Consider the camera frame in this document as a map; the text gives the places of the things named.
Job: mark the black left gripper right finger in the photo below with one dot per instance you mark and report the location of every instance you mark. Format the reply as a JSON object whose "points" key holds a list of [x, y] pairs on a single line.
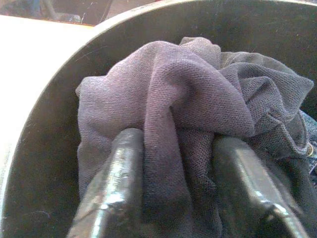
{"points": [[247, 188]]}

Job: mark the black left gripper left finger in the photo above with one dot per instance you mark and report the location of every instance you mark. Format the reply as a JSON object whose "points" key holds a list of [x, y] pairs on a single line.
{"points": [[112, 183]]}

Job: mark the purple grey knit garment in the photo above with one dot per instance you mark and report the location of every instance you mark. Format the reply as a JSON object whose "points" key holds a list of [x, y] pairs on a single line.
{"points": [[173, 94]]}

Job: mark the dark round laundry basin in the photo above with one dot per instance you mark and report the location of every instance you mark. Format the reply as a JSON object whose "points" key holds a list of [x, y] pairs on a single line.
{"points": [[44, 148]]}

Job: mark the blue denim garment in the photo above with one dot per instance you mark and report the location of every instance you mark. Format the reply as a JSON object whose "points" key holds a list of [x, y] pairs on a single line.
{"points": [[310, 129]]}

